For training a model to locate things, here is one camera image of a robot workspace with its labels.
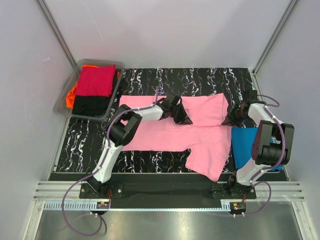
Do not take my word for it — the pink t shirt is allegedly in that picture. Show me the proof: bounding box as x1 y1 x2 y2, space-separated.
123 93 232 182

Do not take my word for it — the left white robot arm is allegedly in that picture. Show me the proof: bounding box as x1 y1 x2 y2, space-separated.
87 93 193 198

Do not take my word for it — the white slotted cable duct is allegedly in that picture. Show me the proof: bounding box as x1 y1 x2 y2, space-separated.
43 201 232 212

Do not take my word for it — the orange t shirt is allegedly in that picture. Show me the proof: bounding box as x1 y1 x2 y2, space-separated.
65 70 120 109

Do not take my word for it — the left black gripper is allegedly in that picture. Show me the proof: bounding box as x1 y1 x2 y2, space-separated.
169 103 192 125

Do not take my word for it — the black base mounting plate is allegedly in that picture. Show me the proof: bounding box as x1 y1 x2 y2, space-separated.
79 173 257 207

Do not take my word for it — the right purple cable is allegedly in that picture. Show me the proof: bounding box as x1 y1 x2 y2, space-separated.
234 94 287 217

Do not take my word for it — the magenta folded t shirt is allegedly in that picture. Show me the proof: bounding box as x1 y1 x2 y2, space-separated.
75 64 116 97

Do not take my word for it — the black t shirt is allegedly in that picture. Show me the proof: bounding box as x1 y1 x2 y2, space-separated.
71 80 117 117

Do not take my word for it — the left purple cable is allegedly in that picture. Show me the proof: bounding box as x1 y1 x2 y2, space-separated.
61 86 168 237

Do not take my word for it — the purple cable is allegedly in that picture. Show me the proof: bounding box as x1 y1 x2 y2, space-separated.
61 86 168 237
234 94 287 217

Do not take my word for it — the clear plastic bin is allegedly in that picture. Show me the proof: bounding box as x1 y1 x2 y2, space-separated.
53 58 125 121

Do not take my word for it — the blue folded t shirt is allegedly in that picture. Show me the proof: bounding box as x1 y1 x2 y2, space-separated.
230 126 283 173

